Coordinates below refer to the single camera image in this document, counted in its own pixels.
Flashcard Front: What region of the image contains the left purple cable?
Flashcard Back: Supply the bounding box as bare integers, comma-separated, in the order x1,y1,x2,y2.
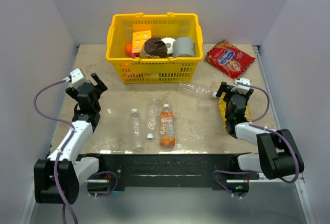
34,79,78,224

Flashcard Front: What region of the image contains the grey tape roll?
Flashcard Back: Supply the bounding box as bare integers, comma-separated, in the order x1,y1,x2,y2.
172,37,195,58

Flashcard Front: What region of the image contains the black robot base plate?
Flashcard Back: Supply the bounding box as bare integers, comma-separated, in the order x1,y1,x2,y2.
78,153,259,192

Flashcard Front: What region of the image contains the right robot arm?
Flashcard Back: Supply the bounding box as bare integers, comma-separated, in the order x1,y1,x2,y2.
213,78,304,183

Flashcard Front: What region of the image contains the orange ball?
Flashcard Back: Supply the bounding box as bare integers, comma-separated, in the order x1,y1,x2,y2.
125,43,132,57

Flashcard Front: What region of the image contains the clear bottle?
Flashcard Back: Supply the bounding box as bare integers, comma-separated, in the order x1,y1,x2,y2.
146,98,160,140
177,82,218,100
130,109,145,152

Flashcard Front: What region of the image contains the yellow plastic shopping basket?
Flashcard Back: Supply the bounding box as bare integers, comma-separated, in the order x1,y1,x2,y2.
106,12,203,83

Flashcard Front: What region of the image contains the brown wrapped package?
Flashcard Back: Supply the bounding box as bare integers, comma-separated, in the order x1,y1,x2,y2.
139,38,168,59

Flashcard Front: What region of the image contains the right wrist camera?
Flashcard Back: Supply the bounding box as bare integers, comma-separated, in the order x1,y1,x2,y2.
231,78,251,94

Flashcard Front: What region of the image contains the orange juice carton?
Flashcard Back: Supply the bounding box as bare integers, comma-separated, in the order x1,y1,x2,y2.
131,30,152,54

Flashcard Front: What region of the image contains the white tape roll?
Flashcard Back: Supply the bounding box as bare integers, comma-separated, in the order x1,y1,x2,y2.
161,37,175,57

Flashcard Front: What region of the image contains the red snack bag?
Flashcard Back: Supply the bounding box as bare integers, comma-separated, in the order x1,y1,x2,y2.
204,40,255,79

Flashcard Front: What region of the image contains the orange tea bottle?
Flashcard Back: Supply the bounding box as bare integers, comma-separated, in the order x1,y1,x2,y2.
160,104,175,147

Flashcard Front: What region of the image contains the yellow chips bag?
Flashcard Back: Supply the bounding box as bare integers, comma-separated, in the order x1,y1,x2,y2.
219,97,252,129

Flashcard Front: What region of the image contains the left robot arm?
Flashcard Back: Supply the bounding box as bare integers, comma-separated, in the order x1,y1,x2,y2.
34,68,108,204

